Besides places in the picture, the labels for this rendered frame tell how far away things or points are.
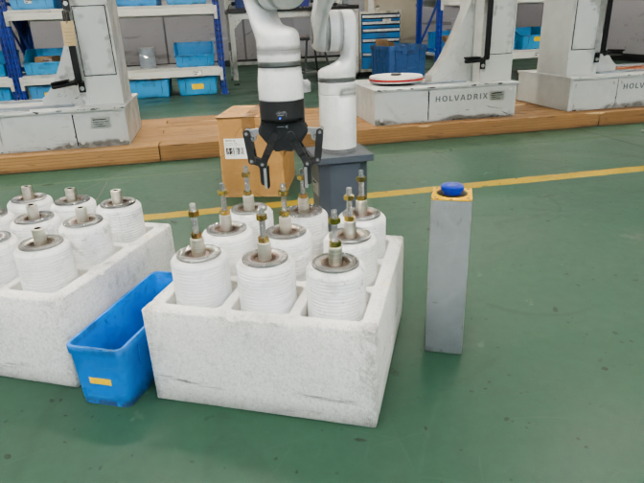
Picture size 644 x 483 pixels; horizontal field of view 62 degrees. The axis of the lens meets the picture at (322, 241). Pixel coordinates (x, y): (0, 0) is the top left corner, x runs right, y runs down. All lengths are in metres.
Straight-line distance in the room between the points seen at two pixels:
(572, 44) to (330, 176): 2.35
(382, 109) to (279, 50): 2.09
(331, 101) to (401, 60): 4.09
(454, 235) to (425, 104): 2.09
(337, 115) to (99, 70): 1.75
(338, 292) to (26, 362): 0.62
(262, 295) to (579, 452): 0.53
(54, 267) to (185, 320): 0.28
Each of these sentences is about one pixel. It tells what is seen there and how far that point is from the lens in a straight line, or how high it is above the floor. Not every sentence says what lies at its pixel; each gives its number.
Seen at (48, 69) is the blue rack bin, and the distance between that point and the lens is 5.63.
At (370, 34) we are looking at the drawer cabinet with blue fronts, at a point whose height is 0.46.
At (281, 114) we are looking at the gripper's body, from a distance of 0.90.
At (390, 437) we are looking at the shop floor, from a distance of 0.91.
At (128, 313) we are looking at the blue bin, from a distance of 1.15.
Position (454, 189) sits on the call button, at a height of 0.33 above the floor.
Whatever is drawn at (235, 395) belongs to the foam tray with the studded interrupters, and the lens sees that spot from 0.96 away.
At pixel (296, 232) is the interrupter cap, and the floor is 0.25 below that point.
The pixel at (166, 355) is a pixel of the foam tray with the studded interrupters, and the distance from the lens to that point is 0.97.
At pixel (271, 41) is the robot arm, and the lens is 0.89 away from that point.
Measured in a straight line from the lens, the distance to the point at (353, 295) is 0.84.
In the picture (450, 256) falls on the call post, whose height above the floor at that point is 0.21.
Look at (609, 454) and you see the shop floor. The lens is 0.95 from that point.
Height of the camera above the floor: 0.61
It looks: 22 degrees down
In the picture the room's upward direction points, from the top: 2 degrees counter-clockwise
